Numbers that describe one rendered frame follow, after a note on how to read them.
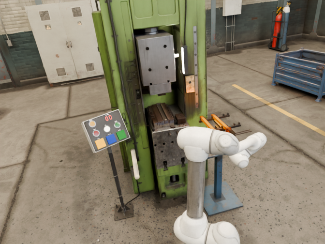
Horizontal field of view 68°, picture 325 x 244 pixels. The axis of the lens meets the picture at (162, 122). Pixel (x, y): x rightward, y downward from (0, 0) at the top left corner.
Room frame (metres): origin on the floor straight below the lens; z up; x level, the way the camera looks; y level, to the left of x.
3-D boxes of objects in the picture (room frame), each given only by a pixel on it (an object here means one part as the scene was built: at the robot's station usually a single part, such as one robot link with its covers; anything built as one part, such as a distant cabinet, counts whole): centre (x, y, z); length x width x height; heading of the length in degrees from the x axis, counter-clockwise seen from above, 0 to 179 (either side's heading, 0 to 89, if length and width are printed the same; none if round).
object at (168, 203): (2.03, -0.02, 0.01); 0.58 x 0.39 x 0.01; 98
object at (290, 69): (4.73, -3.13, 0.36); 1.20 x 0.80 x 0.72; 20
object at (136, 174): (1.94, 0.31, 0.62); 0.44 x 0.05 x 0.05; 8
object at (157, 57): (2.29, -0.02, 1.56); 0.42 x 0.39 x 0.40; 8
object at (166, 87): (2.28, 0.02, 1.32); 0.42 x 0.20 x 0.10; 8
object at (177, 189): (2.30, -0.04, 0.23); 0.55 x 0.37 x 0.47; 8
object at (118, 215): (1.91, 0.53, 0.05); 0.22 x 0.22 x 0.09; 8
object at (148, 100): (2.61, 0.02, 1.37); 0.41 x 0.10 x 0.91; 98
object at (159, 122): (2.28, 0.02, 0.96); 0.42 x 0.20 x 0.09; 8
